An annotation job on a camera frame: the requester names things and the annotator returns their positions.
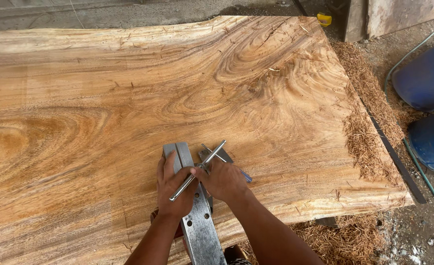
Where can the person's right hand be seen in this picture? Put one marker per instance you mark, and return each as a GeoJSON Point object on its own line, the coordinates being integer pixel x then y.
{"type": "Point", "coordinates": [224, 182]}

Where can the black metal bar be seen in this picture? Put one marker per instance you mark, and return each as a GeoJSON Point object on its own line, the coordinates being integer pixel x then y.
{"type": "Point", "coordinates": [397, 160]}

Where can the electric planer with metal base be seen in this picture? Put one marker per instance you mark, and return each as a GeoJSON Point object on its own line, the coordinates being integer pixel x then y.
{"type": "Point", "coordinates": [202, 228]}

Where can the person's left hand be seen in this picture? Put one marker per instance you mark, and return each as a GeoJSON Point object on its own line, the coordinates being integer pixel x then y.
{"type": "Point", "coordinates": [174, 195]}

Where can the yellow plastic container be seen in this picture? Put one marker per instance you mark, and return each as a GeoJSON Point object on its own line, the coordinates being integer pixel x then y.
{"type": "Point", "coordinates": [324, 20]}

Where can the heap of wood shavings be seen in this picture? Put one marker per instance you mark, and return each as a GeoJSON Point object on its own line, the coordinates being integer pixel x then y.
{"type": "Point", "coordinates": [334, 239]}
{"type": "Point", "coordinates": [367, 110]}

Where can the large wooden slab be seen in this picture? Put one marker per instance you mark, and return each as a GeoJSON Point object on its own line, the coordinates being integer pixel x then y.
{"type": "Point", "coordinates": [91, 110]}

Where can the flat wrench with blue tip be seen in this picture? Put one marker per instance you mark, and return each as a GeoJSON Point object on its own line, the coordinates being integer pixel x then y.
{"type": "Point", "coordinates": [247, 177]}

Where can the leaning wooden board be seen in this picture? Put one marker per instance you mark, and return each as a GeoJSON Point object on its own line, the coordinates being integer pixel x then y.
{"type": "Point", "coordinates": [386, 16]}

